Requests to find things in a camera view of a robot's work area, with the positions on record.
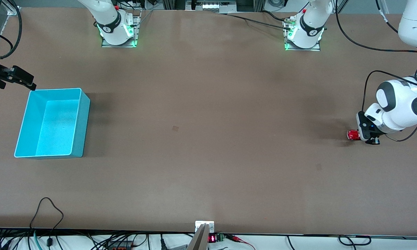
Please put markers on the red beetle toy car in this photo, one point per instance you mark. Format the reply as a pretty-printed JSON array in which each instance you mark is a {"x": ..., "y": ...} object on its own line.
[{"x": 353, "y": 134}]

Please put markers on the red digit display module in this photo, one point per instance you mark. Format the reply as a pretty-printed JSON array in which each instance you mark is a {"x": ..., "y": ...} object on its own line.
[{"x": 215, "y": 238}]

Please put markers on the blue plastic storage box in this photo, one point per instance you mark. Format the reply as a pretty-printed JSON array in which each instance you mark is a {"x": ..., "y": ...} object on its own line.
[{"x": 56, "y": 128}]

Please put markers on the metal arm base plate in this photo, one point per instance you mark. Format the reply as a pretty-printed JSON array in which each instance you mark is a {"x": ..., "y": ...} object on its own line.
[
  {"x": 291, "y": 48},
  {"x": 106, "y": 44}
]

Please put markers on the aluminium frame profile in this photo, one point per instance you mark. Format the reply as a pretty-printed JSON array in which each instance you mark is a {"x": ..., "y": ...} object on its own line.
[{"x": 14, "y": 8}]

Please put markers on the grey front camera mount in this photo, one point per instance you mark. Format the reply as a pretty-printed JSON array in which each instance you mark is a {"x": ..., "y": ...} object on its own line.
[{"x": 203, "y": 236}]

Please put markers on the black power strip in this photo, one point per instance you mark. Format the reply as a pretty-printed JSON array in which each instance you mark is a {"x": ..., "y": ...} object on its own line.
[{"x": 121, "y": 244}]

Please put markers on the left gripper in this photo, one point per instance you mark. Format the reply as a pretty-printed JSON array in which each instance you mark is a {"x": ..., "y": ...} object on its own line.
[{"x": 366, "y": 130}]

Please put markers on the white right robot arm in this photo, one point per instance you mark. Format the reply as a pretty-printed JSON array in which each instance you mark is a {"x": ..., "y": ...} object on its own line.
[{"x": 108, "y": 21}]

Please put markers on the lit control equipment rack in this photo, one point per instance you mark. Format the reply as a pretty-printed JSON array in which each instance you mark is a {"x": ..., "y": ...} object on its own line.
[{"x": 213, "y": 5}]

